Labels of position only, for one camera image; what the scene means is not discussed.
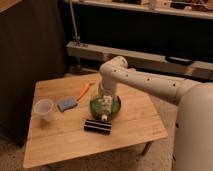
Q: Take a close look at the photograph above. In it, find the blue sponge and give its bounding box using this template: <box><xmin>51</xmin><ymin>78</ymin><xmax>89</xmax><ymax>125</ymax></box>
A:
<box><xmin>57</xmin><ymin>97</ymin><xmax>78</xmax><ymax>112</ymax></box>

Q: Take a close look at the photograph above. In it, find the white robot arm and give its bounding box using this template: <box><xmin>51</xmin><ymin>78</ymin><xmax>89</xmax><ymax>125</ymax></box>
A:
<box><xmin>99</xmin><ymin>56</ymin><xmax>213</xmax><ymax>171</ymax></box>

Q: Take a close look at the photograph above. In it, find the long grey case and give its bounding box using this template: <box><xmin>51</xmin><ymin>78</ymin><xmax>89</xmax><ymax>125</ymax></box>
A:
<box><xmin>66</xmin><ymin>41</ymin><xmax>213</xmax><ymax>81</ymax></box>

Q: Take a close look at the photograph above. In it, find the orange carrot toy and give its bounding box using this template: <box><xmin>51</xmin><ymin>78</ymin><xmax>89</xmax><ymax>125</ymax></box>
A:
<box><xmin>77</xmin><ymin>82</ymin><xmax>94</xmax><ymax>101</ymax></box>

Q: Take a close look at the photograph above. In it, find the black case handle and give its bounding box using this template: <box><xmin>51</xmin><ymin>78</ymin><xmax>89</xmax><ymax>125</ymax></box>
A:
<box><xmin>165</xmin><ymin>56</ymin><xmax>194</xmax><ymax>66</ymax></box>

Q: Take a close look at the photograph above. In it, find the wooden folding table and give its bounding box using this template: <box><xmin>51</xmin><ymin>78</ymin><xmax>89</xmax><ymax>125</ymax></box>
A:
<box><xmin>23</xmin><ymin>74</ymin><xmax>168</xmax><ymax>168</ymax></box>

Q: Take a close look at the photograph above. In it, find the black whiteboard eraser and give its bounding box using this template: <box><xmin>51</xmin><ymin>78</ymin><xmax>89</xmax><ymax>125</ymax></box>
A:
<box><xmin>84</xmin><ymin>119</ymin><xmax>112</xmax><ymax>135</ymax></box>

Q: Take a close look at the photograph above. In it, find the wooden shelf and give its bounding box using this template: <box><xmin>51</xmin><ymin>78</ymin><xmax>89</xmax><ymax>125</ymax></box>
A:
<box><xmin>63</xmin><ymin>0</ymin><xmax>213</xmax><ymax>20</ymax></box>

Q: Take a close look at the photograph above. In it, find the green plate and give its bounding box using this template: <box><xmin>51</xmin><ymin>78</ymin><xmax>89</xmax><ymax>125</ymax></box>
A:
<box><xmin>90</xmin><ymin>96</ymin><xmax>121</xmax><ymax>121</ymax></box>

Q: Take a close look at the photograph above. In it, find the translucent white cup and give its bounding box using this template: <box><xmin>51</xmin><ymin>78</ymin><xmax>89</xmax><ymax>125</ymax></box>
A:
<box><xmin>33</xmin><ymin>99</ymin><xmax>54</xmax><ymax>122</ymax></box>

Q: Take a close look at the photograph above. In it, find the metal stand pole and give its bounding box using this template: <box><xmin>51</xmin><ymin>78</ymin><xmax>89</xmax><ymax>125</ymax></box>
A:
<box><xmin>69</xmin><ymin>0</ymin><xmax>87</xmax><ymax>47</ymax></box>

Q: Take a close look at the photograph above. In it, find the white glue bottle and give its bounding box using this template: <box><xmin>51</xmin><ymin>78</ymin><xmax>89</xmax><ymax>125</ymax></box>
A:
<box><xmin>101</xmin><ymin>95</ymin><xmax>112</xmax><ymax>121</ymax></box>

